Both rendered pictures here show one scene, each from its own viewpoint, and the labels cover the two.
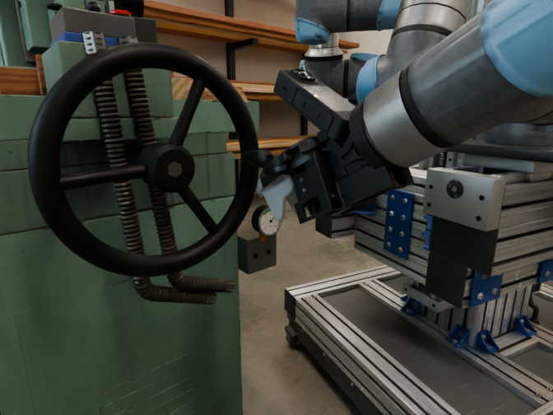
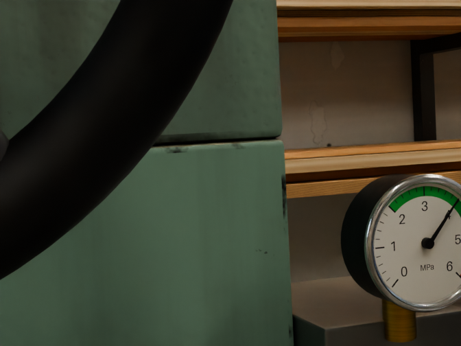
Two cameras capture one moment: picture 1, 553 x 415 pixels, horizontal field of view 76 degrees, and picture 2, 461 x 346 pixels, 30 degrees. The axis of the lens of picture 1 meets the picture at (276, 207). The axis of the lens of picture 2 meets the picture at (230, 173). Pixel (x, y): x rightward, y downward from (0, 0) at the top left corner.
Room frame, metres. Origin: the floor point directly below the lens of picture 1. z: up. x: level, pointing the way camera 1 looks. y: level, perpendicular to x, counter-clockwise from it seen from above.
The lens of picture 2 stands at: (0.31, -0.05, 0.72)
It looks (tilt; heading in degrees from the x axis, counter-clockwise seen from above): 3 degrees down; 21
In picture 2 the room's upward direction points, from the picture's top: 3 degrees counter-clockwise
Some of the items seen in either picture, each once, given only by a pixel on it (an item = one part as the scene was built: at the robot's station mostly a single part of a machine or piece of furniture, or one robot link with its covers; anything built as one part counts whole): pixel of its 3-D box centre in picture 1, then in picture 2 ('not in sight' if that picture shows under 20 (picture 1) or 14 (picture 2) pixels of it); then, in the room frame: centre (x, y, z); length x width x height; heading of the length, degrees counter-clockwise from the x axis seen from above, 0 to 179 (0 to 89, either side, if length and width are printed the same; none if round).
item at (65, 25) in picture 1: (106, 32); not in sight; (0.55, 0.24, 0.99); 0.13 x 0.11 x 0.06; 130
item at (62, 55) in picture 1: (109, 86); not in sight; (0.55, 0.25, 0.92); 0.15 x 0.13 x 0.09; 130
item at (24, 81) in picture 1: (82, 86); not in sight; (0.68, 0.36, 0.92); 0.25 x 0.02 x 0.05; 130
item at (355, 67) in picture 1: (365, 76); not in sight; (1.15, -0.28, 0.98); 0.13 x 0.12 x 0.14; 78
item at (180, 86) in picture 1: (177, 89); not in sight; (0.68, 0.18, 0.92); 0.05 x 0.04 x 0.04; 22
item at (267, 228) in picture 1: (265, 223); (408, 258); (0.71, 0.02, 0.65); 0.06 x 0.04 x 0.08; 130
